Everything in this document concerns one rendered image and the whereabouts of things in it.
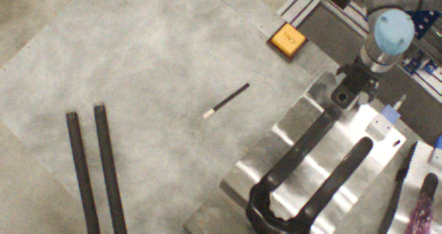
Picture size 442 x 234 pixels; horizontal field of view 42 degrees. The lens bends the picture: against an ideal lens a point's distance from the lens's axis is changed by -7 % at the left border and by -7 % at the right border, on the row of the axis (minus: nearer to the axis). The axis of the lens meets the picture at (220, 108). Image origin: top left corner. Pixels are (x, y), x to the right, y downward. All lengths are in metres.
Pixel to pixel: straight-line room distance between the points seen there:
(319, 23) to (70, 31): 1.03
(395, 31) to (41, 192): 1.57
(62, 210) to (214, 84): 0.99
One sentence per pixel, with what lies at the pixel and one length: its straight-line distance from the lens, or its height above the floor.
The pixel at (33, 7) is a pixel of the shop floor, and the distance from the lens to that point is 2.60.
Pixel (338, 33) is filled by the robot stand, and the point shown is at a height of 0.21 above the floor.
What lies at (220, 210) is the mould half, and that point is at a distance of 1.40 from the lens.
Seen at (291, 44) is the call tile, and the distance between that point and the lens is 1.55.
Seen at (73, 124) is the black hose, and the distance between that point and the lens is 1.49.
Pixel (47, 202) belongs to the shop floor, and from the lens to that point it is 2.33.
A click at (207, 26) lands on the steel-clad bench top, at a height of 0.80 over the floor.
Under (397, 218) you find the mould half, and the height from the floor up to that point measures 0.90.
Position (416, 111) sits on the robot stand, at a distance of 2.28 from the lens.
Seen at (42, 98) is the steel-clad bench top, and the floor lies 0.80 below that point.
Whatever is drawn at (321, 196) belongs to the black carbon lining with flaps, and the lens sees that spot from 1.39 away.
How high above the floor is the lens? 2.24
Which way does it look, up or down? 72 degrees down
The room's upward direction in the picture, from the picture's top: 9 degrees clockwise
